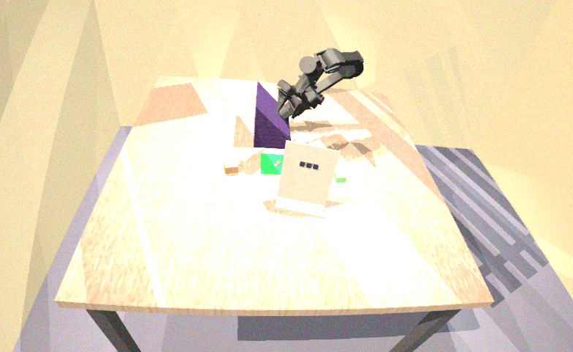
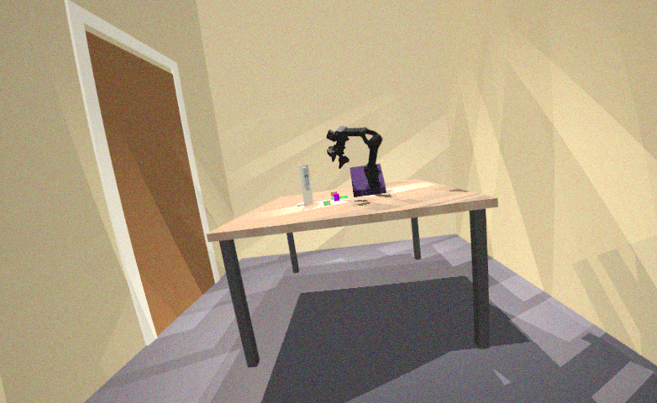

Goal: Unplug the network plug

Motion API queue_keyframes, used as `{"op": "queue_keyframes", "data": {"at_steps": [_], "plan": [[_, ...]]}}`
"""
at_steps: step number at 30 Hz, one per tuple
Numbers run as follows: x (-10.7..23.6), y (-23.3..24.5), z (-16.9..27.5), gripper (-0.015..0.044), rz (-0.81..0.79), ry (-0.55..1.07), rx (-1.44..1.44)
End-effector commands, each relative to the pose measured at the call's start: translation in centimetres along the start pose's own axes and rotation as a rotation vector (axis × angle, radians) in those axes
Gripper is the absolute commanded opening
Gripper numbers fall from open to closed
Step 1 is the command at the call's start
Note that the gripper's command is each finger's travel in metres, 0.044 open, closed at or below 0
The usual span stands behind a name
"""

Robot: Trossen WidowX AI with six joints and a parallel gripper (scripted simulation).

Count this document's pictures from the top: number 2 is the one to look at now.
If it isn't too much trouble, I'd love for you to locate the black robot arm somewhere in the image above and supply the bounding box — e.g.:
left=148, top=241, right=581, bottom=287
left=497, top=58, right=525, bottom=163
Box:
left=326, top=126, right=383, bottom=186

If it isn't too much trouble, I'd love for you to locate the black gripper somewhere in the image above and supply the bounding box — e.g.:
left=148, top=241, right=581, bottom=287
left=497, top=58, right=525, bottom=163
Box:
left=332, top=144, right=350, bottom=169

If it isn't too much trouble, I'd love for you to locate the cream panel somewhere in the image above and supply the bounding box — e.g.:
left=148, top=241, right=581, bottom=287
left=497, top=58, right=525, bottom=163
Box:
left=297, top=165, right=313, bottom=207

